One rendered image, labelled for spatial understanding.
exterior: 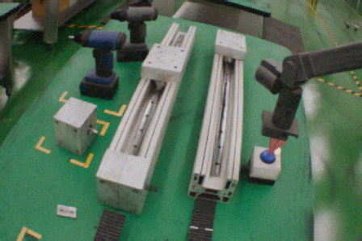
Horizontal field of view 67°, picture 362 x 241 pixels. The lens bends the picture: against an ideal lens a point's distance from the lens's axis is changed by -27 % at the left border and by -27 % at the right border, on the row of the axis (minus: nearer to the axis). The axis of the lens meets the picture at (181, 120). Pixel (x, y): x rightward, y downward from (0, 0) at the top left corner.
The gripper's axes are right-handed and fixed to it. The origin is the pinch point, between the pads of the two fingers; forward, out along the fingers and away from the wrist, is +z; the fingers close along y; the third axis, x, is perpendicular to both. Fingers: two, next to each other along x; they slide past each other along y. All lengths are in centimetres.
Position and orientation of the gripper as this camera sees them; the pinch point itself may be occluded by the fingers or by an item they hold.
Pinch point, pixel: (270, 150)
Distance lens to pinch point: 87.7
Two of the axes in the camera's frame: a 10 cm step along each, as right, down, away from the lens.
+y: -9.8, -2.1, 0.4
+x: -1.6, 5.9, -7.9
